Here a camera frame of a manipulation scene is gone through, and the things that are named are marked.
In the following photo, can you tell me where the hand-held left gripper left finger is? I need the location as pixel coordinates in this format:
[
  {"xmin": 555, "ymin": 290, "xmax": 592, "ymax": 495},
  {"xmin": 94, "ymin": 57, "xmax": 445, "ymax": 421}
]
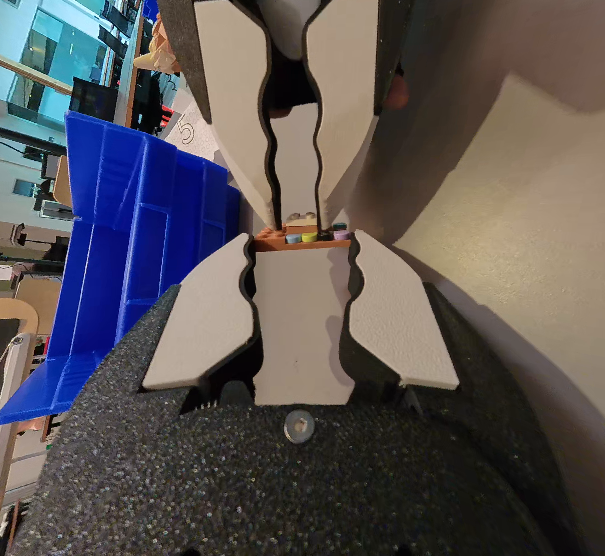
[{"xmin": 142, "ymin": 233, "xmax": 262, "ymax": 391}]

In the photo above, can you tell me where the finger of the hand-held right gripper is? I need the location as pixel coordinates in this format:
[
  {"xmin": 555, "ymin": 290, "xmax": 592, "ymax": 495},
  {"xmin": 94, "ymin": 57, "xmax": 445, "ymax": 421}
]
[
  {"xmin": 193, "ymin": 0, "xmax": 279, "ymax": 230},
  {"xmin": 302, "ymin": 0, "xmax": 382, "ymax": 231}
]

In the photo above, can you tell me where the blue plastic bin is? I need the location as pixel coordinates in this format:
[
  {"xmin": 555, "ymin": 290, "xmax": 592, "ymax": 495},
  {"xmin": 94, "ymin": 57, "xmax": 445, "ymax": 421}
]
[{"xmin": 0, "ymin": 109, "xmax": 243, "ymax": 426}]

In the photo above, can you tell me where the person's right hand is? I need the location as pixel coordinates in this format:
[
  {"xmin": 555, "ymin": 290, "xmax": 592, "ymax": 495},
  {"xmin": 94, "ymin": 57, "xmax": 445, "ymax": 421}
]
[{"xmin": 383, "ymin": 75, "xmax": 409, "ymax": 111}]

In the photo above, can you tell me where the black plywood-edged panel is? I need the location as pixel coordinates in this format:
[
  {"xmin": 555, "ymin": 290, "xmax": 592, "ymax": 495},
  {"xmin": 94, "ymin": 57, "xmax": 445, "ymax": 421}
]
[{"xmin": 0, "ymin": 297, "xmax": 40, "ymax": 377}]

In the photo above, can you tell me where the brick chunk with coloured studs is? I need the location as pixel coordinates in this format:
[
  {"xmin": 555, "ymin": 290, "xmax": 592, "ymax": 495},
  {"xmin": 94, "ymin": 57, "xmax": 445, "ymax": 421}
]
[{"xmin": 253, "ymin": 211, "xmax": 353, "ymax": 253}]

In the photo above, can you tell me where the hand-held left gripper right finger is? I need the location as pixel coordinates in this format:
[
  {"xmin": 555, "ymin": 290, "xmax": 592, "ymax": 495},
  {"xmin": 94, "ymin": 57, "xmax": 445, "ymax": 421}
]
[{"xmin": 347, "ymin": 230, "xmax": 460, "ymax": 389}]

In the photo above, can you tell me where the tan brown brick figure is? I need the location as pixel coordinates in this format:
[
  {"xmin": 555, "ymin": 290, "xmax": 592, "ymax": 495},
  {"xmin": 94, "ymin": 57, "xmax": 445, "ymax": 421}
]
[{"xmin": 133, "ymin": 11, "xmax": 183, "ymax": 76}]

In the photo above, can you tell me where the black office chair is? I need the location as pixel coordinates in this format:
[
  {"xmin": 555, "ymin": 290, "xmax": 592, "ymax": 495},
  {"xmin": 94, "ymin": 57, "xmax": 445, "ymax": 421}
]
[{"xmin": 69, "ymin": 77, "xmax": 120, "ymax": 123}]

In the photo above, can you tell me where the white circle-patterned sheet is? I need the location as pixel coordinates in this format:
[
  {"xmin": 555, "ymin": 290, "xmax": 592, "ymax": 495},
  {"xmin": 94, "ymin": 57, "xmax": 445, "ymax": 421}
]
[{"xmin": 162, "ymin": 100, "xmax": 231, "ymax": 175}]

